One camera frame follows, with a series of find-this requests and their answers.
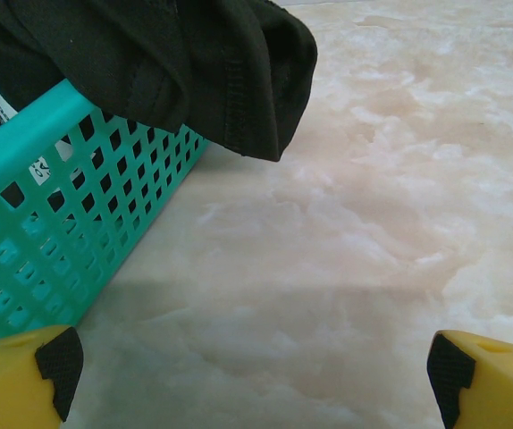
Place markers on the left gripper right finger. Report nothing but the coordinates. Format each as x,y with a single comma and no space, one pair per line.
507,393

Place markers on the teal plastic basket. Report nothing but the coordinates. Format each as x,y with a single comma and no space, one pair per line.
28,129

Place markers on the black t-shirt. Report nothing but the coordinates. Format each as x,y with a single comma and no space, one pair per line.
149,53

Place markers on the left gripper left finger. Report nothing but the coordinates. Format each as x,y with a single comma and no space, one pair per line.
6,389

